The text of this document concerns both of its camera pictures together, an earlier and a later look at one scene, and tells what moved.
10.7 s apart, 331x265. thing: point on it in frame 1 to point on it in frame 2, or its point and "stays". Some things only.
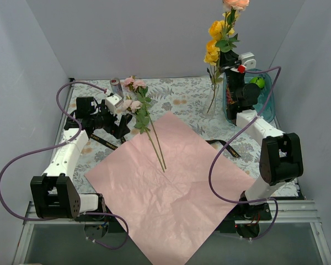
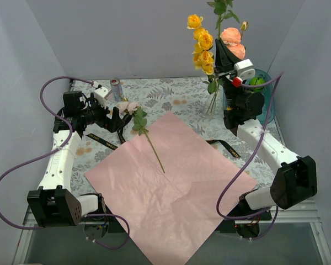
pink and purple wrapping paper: x=157 y=187 stays
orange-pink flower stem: x=231 y=6 to x=231 y=38
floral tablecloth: x=197 y=103 stays
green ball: x=260 y=81 stays
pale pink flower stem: x=139 y=106 to x=222 y=9
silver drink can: x=116 y=86 stays
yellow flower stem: x=220 y=38 to x=203 y=58
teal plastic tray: x=265 y=98 stays
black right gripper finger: x=225 y=59 stays
